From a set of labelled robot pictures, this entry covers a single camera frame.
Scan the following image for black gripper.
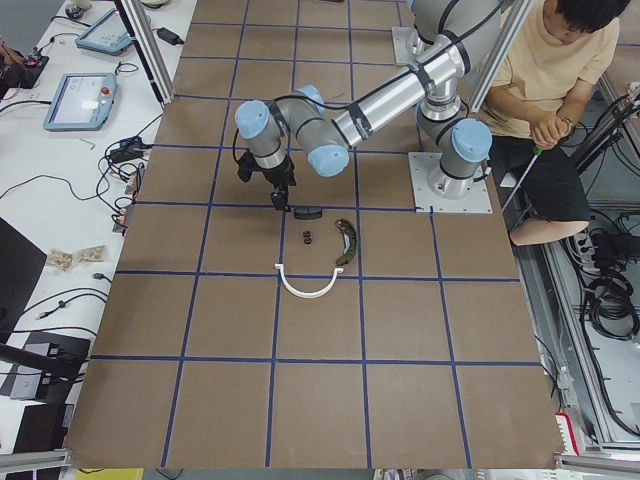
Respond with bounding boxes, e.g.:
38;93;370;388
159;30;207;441
262;157;296;213

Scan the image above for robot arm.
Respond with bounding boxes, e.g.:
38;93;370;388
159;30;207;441
407;0;501;45
234;35;492;212

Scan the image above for black brake pad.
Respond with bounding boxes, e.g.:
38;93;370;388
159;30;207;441
293;206;323;221

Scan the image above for white curved plastic strip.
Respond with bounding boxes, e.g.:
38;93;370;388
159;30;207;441
274;262;345;300

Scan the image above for green brake shoe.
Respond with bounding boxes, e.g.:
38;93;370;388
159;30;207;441
335;218;358;267

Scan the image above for bag of small parts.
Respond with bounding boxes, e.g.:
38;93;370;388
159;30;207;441
74;245;108;263

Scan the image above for near teach pendant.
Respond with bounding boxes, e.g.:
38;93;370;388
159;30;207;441
43;72;118;132

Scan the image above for teach pendant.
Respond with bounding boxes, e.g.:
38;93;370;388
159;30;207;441
75;8;132;56
43;72;118;132

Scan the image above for far teach pendant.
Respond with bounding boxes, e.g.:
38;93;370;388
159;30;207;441
75;8;132;56

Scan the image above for person in beige shirt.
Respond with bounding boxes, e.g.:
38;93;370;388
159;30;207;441
478;0;629;246

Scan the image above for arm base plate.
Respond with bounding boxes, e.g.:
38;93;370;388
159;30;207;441
391;27;425;65
408;152;492;214

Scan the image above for aluminium frame post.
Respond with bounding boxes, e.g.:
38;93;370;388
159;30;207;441
114;0;175;105

